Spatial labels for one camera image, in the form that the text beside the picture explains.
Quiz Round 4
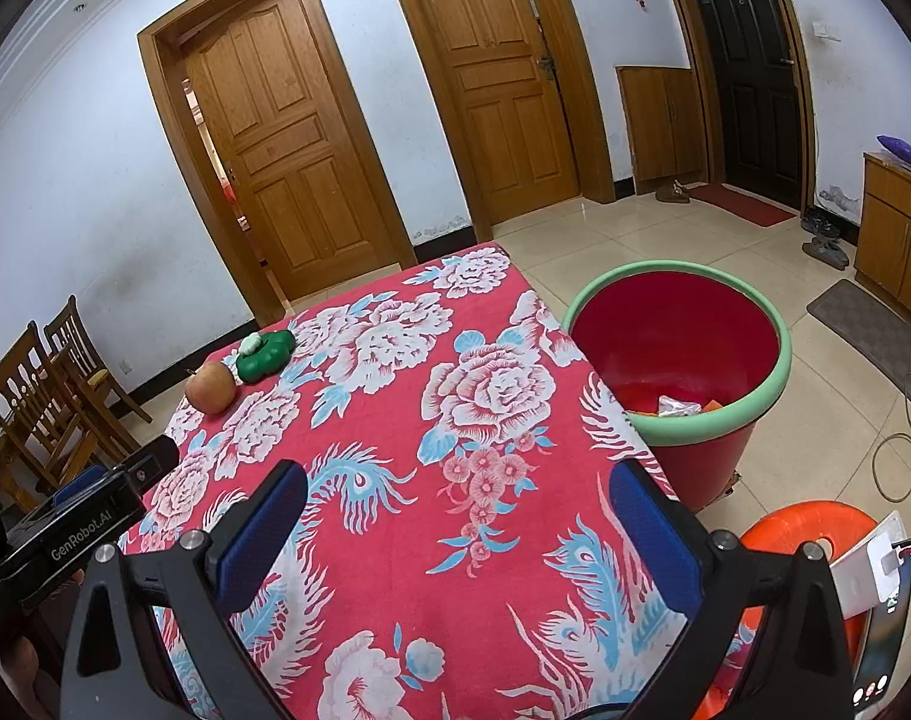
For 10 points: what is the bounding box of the wooden wall cabinet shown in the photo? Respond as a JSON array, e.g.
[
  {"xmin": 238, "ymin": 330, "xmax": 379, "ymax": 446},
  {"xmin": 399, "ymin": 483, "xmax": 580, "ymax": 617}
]
[{"xmin": 616, "ymin": 65, "xmax": 707, "ymax": 198}]

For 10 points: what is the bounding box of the red apple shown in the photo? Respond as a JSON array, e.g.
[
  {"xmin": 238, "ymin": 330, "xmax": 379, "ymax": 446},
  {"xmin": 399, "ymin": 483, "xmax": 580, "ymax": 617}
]
[{"xmin": 185, "ymin": 360, "xmax": 239, "ymax": 413}]

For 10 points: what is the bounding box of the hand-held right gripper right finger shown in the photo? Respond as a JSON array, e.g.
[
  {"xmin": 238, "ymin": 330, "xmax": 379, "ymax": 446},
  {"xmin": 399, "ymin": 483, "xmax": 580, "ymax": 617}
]
[{"xmin": 609, "ymin": 459, "xmax": 853, "ymax": 720}]

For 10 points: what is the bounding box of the panelled wooden door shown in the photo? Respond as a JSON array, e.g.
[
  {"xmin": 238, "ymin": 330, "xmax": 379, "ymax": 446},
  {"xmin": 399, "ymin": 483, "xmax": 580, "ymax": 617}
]
[
  {"xmin": 376, "ymin": 0, "xmax": 617, "ymax": 245},
  {"xmin": 138, "ymin": 0, "xmax": 419, "ymax": 308}
]

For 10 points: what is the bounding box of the red bucket with green rim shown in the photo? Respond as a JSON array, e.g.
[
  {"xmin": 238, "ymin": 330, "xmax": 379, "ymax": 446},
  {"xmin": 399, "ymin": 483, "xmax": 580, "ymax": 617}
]
[{"xmin": 562, "ymin": 259, "xmax": 792, "ymax": 512}]

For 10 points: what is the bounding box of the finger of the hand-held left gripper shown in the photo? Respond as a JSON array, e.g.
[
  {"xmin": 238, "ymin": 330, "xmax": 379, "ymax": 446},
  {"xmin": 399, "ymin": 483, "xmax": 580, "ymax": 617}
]
[
  {"xmin": 121, "ymin": 435, "xmax": 181, "ymax": 500},
  {"xmin": 50, "ymin": 465, "xmax": 112, "ymax": 507}
]

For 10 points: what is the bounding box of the black entrance door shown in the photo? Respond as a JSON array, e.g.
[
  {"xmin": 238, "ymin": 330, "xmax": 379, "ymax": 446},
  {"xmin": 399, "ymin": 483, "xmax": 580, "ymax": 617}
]
[{"xmin": 654, "ymin": 0, "xmax": 816, "ymax": 215}]

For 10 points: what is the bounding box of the grey floor cable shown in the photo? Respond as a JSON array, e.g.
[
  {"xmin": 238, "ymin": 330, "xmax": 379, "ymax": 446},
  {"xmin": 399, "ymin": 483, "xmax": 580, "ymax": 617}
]
[{"xmin": 871, "ymin": 371, "xmax": 911, "ymax": 503}]

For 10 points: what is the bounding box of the grey floor mat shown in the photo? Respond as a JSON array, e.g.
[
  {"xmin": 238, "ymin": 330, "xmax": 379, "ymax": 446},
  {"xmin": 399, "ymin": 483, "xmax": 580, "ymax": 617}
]
[{"xmin": 806, "ymin": 279, "xmax": 911, "ymax": 398}]

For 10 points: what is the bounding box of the red floral tablecloth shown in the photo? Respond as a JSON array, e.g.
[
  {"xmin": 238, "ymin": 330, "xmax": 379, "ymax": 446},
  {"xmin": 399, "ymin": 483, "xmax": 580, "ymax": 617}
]
[{"xmin": 118, "ymin": 241, "xmax": 756, "ymax": 720}]

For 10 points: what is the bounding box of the wooden sideboard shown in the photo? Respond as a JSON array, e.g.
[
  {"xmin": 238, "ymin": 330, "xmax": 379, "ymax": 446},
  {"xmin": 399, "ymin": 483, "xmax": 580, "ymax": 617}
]
[{"xmin": 854, "ymin": 151, "xmax": 911, "ymax": 331}]

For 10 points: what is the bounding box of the green plastic toy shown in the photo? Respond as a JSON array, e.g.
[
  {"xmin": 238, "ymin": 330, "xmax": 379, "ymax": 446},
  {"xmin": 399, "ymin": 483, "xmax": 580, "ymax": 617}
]
[{"xmin": 235, "ymin": 328, "xmax": 297, "ymax": 383}]

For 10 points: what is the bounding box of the orange plastic stool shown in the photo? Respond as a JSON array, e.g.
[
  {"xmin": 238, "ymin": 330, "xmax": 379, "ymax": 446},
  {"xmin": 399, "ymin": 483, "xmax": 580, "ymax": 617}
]
[{"xmin": 691, "ymin": 504, "xmax": 910, "ymax": 720}]

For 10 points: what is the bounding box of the pair of grey shoes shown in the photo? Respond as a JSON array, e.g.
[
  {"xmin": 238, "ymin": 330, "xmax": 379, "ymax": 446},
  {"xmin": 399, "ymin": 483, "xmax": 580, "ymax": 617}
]
[{"xmin": 802, "ymin": 236, "xmax": 852, "ymax": 269}]

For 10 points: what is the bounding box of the wooden chair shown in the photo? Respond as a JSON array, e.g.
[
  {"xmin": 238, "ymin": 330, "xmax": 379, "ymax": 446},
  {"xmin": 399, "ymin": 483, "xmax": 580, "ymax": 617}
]
[
  {"xmin": 0, "ymin": 321, "xmax": 104, "ymax": 511},
  {"xmin": 44, "ymin": 295, "xmax": 152, "ymax": 425}
]

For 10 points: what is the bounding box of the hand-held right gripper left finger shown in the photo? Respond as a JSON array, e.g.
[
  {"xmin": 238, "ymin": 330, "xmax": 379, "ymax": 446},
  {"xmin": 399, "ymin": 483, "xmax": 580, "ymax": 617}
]
[{"xmin": 64, "ymin": 459, "xmax": 310, "ymax": 720}]

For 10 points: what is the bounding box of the person's left hand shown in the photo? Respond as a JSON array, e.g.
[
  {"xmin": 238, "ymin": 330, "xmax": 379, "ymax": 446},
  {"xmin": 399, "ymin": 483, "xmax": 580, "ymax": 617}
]
[{"xmin": 0, "ymin": 631, "xmax": 44, "ymax": 700}]

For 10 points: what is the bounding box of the black smartphone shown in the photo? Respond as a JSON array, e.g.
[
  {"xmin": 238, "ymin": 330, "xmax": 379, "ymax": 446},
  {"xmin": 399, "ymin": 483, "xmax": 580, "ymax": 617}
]
[{"xmin": 851, "ymin": 562, "xmax": 911, "ymax": 720}]

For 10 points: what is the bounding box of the red doormat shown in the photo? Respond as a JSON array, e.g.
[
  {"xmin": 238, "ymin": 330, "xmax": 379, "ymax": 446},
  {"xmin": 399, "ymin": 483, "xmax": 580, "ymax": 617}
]
[{"xmin": 684, "ymin": 181, "xmax": 797, "ymax": 227}]

